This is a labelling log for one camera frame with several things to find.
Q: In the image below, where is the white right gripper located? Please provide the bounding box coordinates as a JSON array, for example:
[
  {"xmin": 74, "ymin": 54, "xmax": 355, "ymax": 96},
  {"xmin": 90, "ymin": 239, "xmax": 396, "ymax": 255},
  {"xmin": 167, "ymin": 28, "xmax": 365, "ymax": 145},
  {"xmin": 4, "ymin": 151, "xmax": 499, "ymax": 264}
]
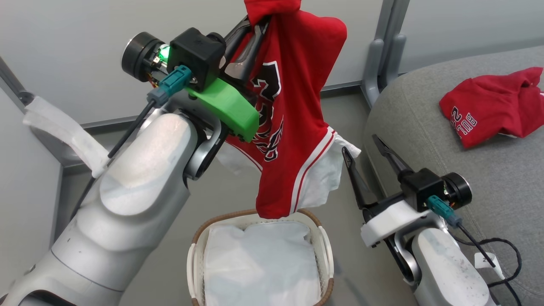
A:
[{"xmin": 341, "ymin": 134, "xmax": 472, "ymax": 249}]

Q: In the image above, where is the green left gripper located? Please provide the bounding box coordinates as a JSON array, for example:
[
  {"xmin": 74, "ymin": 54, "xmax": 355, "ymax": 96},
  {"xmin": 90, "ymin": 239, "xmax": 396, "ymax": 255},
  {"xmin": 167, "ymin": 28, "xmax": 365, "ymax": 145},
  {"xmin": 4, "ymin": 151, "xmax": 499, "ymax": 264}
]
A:
[{"xmin": 121, "ymin": 17, "xmax": 269, "ymax": 143}]

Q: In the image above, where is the red basketball jersey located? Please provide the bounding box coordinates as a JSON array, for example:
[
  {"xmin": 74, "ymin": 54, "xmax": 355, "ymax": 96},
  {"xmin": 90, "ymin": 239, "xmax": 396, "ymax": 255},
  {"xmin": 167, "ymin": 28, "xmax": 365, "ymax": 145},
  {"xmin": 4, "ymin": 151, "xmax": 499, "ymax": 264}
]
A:
[{"xmin": 217, "ymin": 0, "xmax": 362, "ymax": 220}]

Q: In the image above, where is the grey fabric sofa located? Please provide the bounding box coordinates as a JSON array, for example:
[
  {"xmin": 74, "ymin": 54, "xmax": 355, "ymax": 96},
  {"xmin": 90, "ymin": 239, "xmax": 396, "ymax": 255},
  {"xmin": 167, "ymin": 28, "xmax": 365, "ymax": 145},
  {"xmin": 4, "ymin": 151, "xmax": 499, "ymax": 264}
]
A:
[{"xmin": 363, "ymin": 45, "xmax": 544, "ymax": 306}]

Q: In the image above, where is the white cloth basket liner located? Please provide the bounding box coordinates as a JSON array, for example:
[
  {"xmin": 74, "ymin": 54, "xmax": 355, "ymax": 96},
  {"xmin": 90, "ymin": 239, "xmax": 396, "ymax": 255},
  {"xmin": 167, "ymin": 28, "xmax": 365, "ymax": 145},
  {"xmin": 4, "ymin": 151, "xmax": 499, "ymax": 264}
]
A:
[{"xmin": 204, "ymin": 221, "xmax": 322, "ymax": 306}]

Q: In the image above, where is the white tape strip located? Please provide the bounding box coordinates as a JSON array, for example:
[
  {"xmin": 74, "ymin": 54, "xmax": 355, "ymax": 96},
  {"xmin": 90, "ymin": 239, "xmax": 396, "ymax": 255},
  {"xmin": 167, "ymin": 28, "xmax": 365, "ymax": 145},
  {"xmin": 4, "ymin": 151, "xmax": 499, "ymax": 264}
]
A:
[{"xmin": 23, "ymin": 96, "xmax": 110, "ymax": 179}]

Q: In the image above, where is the white woven laundry basket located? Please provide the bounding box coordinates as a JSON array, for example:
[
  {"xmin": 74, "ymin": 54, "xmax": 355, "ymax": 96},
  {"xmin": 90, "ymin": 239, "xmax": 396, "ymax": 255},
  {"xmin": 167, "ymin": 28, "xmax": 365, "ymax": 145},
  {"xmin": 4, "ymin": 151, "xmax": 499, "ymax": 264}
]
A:
[{"xmin": 187, "ymin": 208, "xmax": 335, "ymax": 306}]

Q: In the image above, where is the grey partition frame post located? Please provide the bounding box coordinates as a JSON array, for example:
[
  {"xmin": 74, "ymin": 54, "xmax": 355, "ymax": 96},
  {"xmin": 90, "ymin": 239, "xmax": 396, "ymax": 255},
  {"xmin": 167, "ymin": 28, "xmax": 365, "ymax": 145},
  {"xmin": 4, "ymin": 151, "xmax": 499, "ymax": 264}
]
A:
[{"xmin": 361, "ymin": 0, "xmax": 411, "ymax": 108}]

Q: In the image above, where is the white paper cable tag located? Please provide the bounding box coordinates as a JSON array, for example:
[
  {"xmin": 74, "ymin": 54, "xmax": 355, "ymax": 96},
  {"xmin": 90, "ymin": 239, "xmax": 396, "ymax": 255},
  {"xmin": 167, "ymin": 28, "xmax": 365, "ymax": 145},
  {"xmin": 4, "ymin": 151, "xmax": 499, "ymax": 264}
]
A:
[{"xmin": 474, "ymin": 252, "xmax": 505, "ymax": 280}]

